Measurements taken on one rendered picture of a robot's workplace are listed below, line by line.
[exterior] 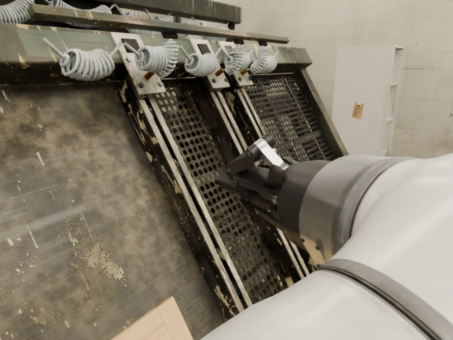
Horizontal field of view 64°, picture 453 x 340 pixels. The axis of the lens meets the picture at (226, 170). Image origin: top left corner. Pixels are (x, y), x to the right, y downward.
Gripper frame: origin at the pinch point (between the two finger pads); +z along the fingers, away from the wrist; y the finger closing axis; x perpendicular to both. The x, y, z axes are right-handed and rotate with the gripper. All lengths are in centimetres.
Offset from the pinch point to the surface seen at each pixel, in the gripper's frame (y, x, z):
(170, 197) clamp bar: 13, -3, 58
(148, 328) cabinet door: 29, -26, 38
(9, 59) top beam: -35, -14, 47
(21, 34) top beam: -39, -9, 51
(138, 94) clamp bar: -15, 7, 63
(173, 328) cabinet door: 35, -22, 40
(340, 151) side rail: 67, 92, 120
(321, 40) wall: 60, 343, 422
